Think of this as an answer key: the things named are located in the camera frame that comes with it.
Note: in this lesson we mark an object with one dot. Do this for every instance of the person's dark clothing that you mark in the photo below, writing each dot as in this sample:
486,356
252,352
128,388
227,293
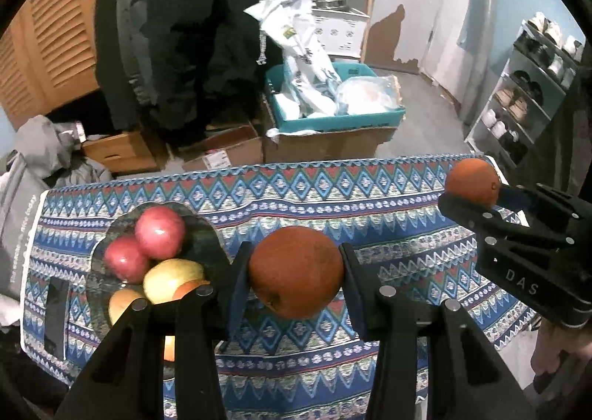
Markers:
578,147

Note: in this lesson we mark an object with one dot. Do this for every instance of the black hanging coat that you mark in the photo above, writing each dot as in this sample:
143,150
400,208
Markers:
199,32

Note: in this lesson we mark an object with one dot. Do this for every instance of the open cardboard box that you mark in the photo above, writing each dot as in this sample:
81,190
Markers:
231,145

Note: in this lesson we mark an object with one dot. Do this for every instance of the clear plastic bag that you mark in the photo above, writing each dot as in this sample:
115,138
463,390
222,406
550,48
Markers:
365,96

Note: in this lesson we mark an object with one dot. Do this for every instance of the orange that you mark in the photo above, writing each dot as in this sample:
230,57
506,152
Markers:
296,272
474,182
187,289
169,349

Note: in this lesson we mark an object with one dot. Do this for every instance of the teal plastic bin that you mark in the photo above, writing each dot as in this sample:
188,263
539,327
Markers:
333,123

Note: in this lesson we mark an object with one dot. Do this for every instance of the small wooden crate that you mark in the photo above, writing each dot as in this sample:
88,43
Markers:
125,149

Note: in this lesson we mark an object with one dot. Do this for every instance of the dark glass plate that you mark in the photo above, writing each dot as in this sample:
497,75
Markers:
208,239

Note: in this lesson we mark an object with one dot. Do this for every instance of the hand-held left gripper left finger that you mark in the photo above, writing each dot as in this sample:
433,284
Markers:
238,290

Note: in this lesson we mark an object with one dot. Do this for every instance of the blue patterned tablecloth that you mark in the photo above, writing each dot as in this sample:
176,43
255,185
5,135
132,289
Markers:
323,198

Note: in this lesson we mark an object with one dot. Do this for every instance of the red apple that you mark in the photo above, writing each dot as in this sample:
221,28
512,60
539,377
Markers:
160,233
126,259

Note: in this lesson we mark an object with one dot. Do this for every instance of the yellow apple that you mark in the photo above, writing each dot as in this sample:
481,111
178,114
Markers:
171,279
121,307

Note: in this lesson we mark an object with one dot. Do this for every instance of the wooden louvered door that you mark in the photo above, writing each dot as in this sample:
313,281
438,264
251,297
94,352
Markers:
51,32

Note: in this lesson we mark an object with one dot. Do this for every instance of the metal shoe rack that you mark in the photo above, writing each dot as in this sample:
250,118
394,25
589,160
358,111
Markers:
490,92

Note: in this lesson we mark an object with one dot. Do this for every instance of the white patterned box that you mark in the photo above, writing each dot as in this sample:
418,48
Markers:
337,32

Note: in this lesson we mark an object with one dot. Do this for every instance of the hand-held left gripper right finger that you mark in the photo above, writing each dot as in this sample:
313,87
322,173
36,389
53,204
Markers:
356,281

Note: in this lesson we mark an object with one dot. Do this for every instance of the group of shoes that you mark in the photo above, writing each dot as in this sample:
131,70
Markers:
513,101

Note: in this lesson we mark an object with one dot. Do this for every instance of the grey hanging jacket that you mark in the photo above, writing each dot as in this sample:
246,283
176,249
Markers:
125,55

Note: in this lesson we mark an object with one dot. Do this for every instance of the person's right hand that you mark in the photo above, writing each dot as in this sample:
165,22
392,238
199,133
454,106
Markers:
550,348

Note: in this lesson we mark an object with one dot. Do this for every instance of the white printed plastic bag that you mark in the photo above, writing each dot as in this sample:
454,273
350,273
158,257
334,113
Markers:
300,55

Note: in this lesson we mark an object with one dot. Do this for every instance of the black phone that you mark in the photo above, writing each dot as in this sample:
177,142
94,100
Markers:
56,318

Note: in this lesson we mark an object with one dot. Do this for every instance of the dark metal pot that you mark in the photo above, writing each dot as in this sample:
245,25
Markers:
330,0

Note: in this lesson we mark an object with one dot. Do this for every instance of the large cardboard box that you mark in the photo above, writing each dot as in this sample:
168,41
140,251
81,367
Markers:
323,145

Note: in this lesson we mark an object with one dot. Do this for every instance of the wooden shelf rack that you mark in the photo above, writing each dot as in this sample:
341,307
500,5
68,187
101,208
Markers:
367,32

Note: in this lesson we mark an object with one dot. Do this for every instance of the white cloth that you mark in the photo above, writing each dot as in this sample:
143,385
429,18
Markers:
9,313

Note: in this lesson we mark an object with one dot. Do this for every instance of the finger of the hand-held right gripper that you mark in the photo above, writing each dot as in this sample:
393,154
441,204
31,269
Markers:
518,198
471,216

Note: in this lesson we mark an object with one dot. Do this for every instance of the crumpled grey jacket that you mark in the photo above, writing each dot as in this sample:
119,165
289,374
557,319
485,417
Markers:
41,147

